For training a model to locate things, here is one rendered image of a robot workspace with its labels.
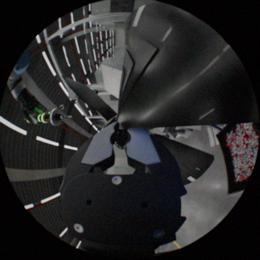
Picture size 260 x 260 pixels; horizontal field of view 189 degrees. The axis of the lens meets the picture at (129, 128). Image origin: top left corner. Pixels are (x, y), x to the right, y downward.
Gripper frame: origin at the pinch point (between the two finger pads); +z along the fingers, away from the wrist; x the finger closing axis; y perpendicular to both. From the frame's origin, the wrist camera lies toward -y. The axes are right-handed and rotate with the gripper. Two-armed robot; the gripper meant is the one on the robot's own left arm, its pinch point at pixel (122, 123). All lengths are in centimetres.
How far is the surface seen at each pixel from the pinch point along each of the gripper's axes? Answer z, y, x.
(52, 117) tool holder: 8.9, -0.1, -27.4
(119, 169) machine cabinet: 347, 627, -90
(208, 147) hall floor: 31, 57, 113
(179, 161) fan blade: 0.3, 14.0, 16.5
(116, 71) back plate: 39.2, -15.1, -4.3
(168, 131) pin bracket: 16.5, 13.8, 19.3
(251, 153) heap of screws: -16.0, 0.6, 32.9
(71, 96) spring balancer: 80, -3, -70
